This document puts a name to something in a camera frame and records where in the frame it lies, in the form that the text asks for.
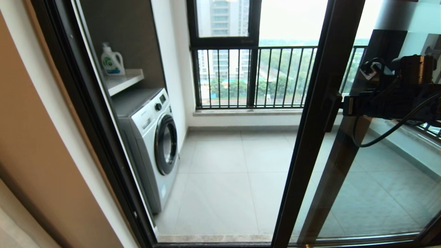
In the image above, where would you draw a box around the dark brown sliding glass door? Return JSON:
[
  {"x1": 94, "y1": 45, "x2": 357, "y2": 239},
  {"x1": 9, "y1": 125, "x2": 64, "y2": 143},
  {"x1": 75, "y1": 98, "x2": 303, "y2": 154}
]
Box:
[{"x1": 271, "y1": 0, "x2": 441, "y2": 247}]

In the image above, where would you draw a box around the black balcony railing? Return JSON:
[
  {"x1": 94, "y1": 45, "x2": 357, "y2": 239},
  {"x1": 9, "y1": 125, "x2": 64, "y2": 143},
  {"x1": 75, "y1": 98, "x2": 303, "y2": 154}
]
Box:
[
  {"x1": 191, "y1": 45, "x2": 367, "y2": 110},
  {"x1": 413, "y1": 119, "x2": 441, "y2": 142}
]

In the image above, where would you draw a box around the marble sill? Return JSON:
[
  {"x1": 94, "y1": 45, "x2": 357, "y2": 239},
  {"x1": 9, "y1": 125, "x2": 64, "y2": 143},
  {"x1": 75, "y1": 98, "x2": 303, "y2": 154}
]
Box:
[{"x1": 193, "y1": 108, "x2": 345, "y2": 117}]

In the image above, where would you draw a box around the white drum washing machine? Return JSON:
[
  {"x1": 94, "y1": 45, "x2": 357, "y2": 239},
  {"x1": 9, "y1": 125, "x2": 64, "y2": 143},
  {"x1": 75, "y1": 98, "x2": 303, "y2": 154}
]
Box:
[{"x1": 111, "y1": 88, "x2": 180, "y2": 215}]

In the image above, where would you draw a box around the white green detergent bottle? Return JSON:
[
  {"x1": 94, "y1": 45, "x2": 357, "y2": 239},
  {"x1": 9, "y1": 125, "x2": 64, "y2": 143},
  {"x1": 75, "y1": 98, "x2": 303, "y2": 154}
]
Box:
[{"x1": 101, "y1": 42, "x2": 125, "y2": 76}]

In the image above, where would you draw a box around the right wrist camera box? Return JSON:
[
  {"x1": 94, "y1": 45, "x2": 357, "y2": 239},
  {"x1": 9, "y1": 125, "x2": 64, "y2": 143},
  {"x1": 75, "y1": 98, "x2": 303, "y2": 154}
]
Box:
[{"x1": 359, "y1": 57, "x2": 395, "y2": 83}]

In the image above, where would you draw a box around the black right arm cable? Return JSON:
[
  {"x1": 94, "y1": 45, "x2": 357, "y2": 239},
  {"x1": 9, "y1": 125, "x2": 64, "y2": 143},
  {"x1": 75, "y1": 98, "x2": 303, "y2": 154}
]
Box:
[{"x1": 351, "y1": 93, "x2": 441, "y2": 148}]

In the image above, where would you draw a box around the dark window frame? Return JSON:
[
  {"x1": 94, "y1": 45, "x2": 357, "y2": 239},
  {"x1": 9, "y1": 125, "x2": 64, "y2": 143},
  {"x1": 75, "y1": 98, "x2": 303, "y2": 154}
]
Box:
[{"x1": 186, "y1": 0, "x2": 262, "y2": 109}]

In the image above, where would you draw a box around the white wall shelf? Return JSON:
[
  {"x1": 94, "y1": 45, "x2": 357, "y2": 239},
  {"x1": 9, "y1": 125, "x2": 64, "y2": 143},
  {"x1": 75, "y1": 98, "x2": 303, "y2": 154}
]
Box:
[{"x1": 104, "y1": 69, "x2": 144, "y2": 97}]

